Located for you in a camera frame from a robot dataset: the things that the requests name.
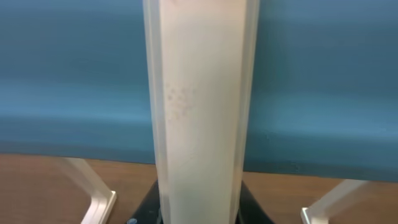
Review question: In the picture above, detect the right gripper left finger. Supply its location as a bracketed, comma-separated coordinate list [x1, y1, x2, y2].
[126, 179, 162, 224]

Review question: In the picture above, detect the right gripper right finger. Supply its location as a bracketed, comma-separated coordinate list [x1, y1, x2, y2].
[236, 180, 276, 224]

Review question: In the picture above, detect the white pipette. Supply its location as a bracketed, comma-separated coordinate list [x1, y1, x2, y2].
[142, 0, 261, 224]

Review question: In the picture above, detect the white and blue stand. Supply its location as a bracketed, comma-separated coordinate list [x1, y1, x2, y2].
[0, 0, 398, 224]

